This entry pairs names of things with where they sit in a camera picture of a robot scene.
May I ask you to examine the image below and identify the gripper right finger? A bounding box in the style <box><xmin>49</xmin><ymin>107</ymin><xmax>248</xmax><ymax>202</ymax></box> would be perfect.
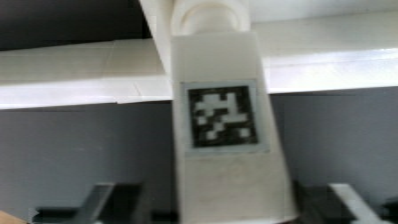
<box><xmin>294</xmin><ymin>183</ymin><xmax>398</xmax><ymax>224</ymax></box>

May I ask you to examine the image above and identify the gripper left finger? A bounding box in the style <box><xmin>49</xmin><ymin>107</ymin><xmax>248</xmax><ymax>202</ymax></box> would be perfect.
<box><xmin>31</xmin><ymin>183</ymin><xmax>145</xmax><ymax>224</ymax></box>

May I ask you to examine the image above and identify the white front fence bar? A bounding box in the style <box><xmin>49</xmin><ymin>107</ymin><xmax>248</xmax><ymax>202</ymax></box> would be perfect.
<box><xmin>0</xmin><ymin>39</ymin><xmax>398</xmax><ymax>110</ymax></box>

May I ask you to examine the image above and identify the white square table top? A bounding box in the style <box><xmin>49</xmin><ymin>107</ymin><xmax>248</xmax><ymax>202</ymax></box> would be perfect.
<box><xmin>138</xmin><ymin>0</ymin><xmax>398</xmax><ymax>93</ymax></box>

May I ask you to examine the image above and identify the white table leg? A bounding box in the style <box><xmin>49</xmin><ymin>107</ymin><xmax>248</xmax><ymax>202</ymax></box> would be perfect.
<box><xmin>170</xmin><ymin>0</ymin><xmax>298</xmax><ymax>224</ymax></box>

